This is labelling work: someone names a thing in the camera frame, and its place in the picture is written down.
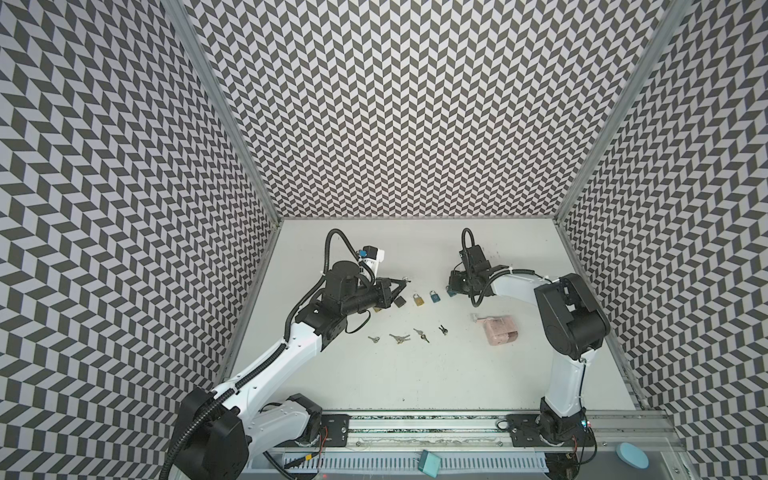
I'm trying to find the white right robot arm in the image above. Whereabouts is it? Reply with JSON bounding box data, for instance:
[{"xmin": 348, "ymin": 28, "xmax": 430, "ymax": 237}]
[{"xmin": 448, "ymin": 227, "xmax": 610, "ymax": 446}]

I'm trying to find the aluminium right corner post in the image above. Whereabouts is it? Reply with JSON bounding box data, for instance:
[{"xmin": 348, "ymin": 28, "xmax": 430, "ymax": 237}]
[{"xmin": 554, "ymin": 0, "xmax": 693, "ymax": 225}]

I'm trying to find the light blue oval object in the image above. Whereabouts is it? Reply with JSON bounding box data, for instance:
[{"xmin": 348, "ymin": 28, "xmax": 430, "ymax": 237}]
[{"xmin": 615, "ymin": 442, "xmax": 650, "ymax": 470}]

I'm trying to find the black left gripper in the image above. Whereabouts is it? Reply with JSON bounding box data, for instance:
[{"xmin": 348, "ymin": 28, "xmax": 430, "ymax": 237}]
[{"xmin": 342, "ymin": 275, "xmax": 408, "ymax": 315}]

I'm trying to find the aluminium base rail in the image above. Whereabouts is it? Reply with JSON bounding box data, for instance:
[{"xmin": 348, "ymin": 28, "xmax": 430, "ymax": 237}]
[{"xmin": 263, "ymin": 409, "xmax": 685, "ymax": 452}]

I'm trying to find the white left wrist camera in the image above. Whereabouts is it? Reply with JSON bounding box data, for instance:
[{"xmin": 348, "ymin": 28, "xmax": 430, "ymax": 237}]
[{"xmin": 359, "ymin": 245, "xmax": 385, "ymax": 276}]

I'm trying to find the teal square block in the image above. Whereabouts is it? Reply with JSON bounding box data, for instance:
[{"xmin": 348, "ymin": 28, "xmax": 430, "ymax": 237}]
[{"xmin": 417, "ymin": 450, "xmax": 442, "ymax": 479}]

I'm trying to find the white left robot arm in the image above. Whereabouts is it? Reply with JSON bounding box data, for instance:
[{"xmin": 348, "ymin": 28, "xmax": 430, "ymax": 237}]
[{"xmin": 159, "ymin": 228, "xmax": 407, "ymax": 479}]

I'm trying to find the aluminium corner post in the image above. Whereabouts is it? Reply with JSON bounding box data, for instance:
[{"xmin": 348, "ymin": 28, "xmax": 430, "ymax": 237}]
[
  {"xmin": 554, "ymin": 0, "xmax": 693, "ymax": 225},
  {"xmin": 162, "ymin": 0, "xmax": 281, "ymax": 226}
]

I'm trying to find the pink pencil sharpener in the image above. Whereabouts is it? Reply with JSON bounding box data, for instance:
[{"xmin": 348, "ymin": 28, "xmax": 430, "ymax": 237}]
[{"xmin": 471, "ymin": 314, "xmax": 519, "ymax": 346}]

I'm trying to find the aluminium left corner post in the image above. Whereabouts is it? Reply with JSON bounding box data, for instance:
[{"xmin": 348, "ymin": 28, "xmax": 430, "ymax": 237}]
[{"xmin": 162, "ymin": 0, "xmax": 281, "ymax": 226}]

